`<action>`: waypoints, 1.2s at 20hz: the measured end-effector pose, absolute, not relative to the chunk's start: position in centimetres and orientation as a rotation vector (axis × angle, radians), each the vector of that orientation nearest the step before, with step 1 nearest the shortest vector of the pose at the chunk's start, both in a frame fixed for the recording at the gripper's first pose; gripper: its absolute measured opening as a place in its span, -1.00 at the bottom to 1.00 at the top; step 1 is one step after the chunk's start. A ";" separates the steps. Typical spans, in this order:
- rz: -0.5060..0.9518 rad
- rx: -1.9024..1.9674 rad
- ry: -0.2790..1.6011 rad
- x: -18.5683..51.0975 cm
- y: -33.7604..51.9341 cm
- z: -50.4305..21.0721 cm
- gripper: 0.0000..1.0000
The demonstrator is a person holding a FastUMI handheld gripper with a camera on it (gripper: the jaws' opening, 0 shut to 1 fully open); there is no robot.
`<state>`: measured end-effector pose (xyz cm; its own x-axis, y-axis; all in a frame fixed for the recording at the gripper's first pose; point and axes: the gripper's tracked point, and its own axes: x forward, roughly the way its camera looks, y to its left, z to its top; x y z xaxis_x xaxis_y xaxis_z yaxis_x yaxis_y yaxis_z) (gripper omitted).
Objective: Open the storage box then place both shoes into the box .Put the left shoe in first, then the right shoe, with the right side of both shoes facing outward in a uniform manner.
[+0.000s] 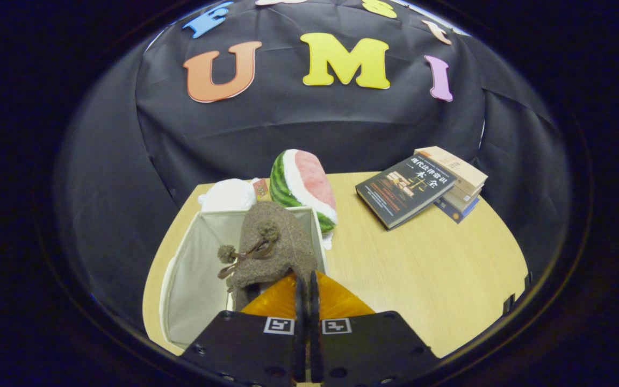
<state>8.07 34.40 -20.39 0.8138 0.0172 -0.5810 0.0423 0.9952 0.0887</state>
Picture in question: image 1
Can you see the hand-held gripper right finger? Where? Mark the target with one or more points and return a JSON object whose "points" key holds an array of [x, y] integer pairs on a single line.
{"points": [[368, 349]]}

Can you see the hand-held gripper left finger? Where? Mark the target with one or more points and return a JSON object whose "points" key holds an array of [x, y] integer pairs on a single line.
{"points": [[245, 349]]}

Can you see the grey fabric storage box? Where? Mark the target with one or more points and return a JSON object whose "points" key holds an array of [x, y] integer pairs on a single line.
{"points": [[196, 279]]}

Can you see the brown fuzzy shoe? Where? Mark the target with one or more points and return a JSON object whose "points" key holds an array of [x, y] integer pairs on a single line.
{"points": [[282, 252]]}

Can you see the white plush toy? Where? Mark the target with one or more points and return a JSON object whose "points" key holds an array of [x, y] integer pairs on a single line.
{"points": [[229, 196]]}

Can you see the small red printed packet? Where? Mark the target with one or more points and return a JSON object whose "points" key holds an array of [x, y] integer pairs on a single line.
{"points": [[261, 190]]}

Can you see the black cover book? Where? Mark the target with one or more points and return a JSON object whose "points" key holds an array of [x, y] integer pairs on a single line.
{"points": [[403, 191]]}

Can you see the blue cover book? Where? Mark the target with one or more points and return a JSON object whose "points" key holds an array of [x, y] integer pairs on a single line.
{"points": [[457, 212]]}

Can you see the tan book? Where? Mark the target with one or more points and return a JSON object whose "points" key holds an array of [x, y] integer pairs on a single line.
{"points": [[465, 199]]}

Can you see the watermelon slice plush toy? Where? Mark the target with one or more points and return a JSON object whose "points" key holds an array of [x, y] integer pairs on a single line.
{"points": [[307, 180]]}

